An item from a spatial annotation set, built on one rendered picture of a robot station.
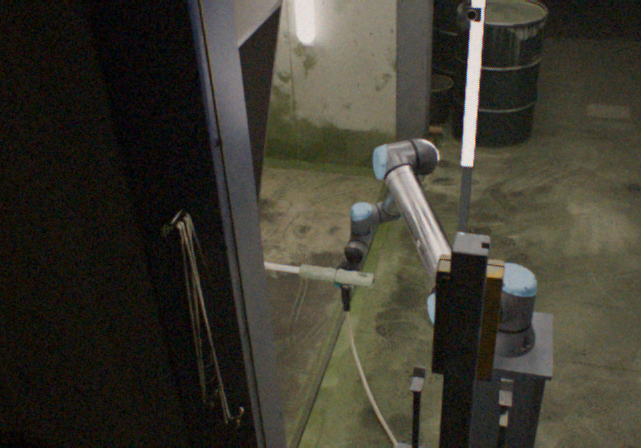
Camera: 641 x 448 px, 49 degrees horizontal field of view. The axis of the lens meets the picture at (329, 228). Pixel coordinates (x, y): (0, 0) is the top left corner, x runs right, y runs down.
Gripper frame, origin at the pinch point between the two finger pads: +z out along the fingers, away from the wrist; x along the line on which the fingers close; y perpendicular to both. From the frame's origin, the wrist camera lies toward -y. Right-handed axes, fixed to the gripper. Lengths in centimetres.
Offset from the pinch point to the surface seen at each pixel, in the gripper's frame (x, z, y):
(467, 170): -41, -91, 0
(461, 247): -51, 113, -124
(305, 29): 62, -167, -33
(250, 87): 38, -19, -76
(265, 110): 33, -18, -67
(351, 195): 30, -136, 59
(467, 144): -40, -90, -16
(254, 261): -6, 96, -98
